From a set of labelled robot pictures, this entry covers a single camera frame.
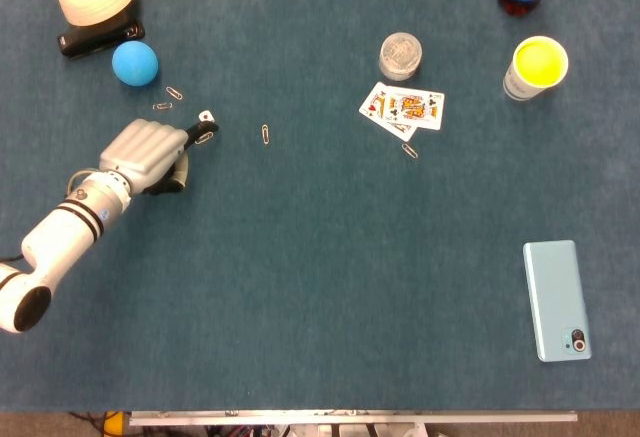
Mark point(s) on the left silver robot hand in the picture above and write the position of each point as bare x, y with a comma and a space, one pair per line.
145, 149

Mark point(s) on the white die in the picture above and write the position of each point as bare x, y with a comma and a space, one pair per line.
206, 116

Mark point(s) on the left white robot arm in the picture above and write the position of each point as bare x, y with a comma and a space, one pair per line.
60, 237

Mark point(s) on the silver paper clip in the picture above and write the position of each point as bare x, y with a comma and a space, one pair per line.
204, 138
163, 106
410, 150
265, 134
174, 93

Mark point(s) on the blue ball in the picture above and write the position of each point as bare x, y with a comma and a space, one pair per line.
134, 63

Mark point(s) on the black stapler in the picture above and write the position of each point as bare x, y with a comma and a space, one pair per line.
97, 39

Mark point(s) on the king of hearts card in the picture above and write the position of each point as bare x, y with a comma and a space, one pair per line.
374, 103

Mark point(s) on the white playing card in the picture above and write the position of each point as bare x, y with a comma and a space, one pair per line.
402, 130

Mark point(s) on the clear round lidded jar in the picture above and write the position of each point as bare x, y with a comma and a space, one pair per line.
400, 56

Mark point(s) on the king of clubs card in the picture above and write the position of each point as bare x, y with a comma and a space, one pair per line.
415, 109

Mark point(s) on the yellow object under table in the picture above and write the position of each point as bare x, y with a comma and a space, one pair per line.
114, 423

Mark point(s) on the paper cup yellow inside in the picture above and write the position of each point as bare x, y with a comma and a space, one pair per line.
537, 67

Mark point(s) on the light blue smartphone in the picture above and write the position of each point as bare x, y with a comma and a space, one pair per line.
556, 302

